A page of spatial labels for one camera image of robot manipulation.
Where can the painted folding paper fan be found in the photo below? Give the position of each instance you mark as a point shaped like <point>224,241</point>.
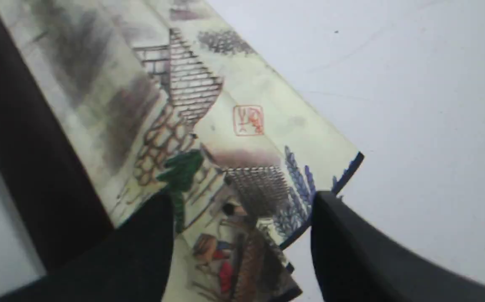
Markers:
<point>105,103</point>

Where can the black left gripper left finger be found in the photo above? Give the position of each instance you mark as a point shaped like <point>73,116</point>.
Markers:
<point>131,265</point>

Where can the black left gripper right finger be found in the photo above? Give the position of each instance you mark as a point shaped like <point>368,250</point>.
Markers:
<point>355,262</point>

